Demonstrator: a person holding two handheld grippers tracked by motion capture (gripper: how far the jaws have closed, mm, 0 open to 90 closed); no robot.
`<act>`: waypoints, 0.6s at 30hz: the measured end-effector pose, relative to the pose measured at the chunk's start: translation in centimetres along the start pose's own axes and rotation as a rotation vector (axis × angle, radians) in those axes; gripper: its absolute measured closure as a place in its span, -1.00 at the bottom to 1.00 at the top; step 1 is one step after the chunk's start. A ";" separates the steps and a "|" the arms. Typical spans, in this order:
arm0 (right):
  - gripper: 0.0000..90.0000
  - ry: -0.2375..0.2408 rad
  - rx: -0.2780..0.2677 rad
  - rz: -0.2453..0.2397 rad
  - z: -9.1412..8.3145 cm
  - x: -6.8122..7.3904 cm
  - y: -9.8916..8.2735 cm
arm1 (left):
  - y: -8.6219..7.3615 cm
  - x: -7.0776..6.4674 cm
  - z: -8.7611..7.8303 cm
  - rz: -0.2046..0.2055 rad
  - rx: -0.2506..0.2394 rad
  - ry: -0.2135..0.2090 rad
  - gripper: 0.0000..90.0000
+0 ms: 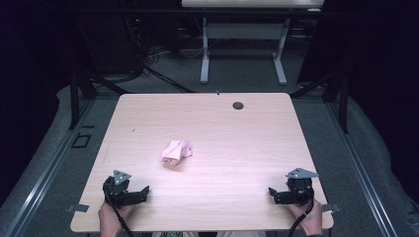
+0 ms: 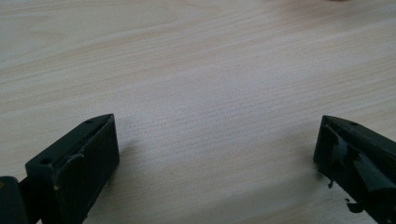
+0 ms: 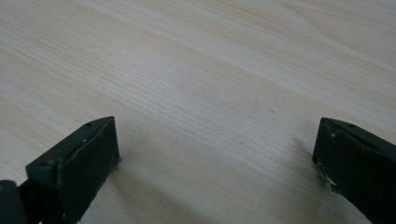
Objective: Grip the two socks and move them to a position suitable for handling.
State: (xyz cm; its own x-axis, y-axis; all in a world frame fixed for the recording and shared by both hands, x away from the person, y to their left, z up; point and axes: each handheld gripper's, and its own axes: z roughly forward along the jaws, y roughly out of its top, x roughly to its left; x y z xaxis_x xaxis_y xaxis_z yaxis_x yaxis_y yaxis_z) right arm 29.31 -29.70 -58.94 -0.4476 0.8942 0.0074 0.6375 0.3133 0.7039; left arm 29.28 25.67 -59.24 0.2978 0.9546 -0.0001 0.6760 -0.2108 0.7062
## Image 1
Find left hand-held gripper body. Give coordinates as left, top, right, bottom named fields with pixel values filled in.
left=102, top=169, right=148, bottom=209

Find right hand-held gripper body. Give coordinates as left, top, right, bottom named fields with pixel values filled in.
left=273, top=167, right=320, bottom=207

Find person's left hand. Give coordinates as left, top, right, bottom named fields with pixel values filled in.
left=97, top=200, right=135, bottom=237

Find person's right hand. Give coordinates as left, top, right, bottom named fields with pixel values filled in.
left=286, top=197, right=324, bottom=237

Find crumpled pink cloth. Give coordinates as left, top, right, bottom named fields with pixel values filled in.
left=160, top=139, right=194, bottom=166

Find white desk with grey legs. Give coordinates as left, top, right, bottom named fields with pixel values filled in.
left=181, top=0, right=326, bottom=86

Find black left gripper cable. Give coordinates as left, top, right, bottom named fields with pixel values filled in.
left=104, top=188, right=135, bottom=237

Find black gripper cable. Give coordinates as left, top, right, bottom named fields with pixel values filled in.
left=288, top=185, right=315, bottom=237
left=104, top=188, right=135, bottom=237

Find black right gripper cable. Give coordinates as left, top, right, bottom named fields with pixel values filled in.
left=288, top=185, right=315, bottom=237

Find grey metal table bracket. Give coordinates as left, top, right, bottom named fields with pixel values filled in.
left=321, top=202, right=342, bottom=213
left=64, top=203, right=90, bottom=213

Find aluminium floor rail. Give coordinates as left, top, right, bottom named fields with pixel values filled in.
left=3, top=98, right=97, bottom=237
left=324, top=98, right=399, bottom=237

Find black metal frame stand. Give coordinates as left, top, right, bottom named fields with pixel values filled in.
left=290, top=70, right=350, bottom=134
left=68, top=62, right=129, bottom=130

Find black floor cables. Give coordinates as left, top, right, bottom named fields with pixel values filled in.
left=131, top=45, right=199, bottom=94

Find black horizontal frame bar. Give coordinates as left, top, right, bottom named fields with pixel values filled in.
left=65, top=8, right=350, bottom=18

